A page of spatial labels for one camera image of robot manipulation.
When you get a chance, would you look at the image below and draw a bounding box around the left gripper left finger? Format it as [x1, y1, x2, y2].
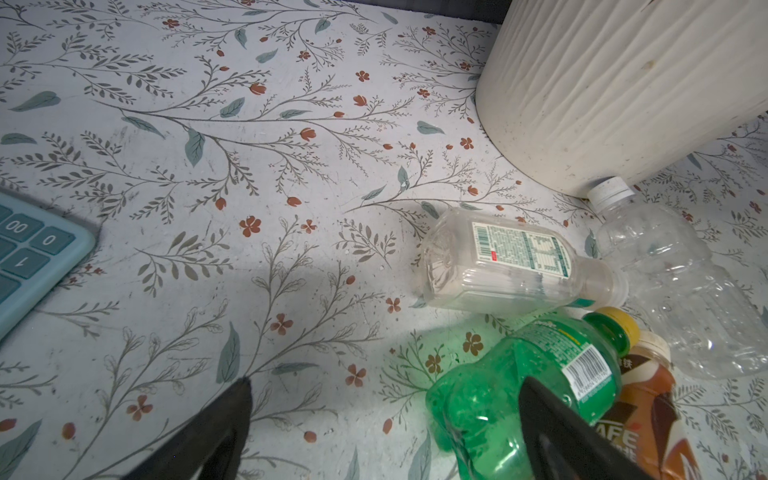
[125, 377, 253, 480]

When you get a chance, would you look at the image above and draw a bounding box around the teal calculator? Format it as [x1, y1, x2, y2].
[1, 192, 97, 337]

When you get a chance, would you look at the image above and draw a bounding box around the green bottle yellow cap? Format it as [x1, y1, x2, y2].
[426, 307, 640, 479]

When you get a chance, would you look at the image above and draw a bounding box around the brown tea bottle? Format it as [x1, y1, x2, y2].
[595, 330, 702, 479]

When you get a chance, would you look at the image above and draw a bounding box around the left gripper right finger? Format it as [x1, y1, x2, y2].
[518, 377, 650, 479]

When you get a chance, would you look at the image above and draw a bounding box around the square clear bottle green label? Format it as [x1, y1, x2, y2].
[421, 208, 629, 319]

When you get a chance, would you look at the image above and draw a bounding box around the tall clear ribbed bottle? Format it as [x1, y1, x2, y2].
[588, 177, 767, 379]

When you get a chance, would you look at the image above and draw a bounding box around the white ribbed trash bin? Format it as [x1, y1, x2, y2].
[475, 1, 767, 197]

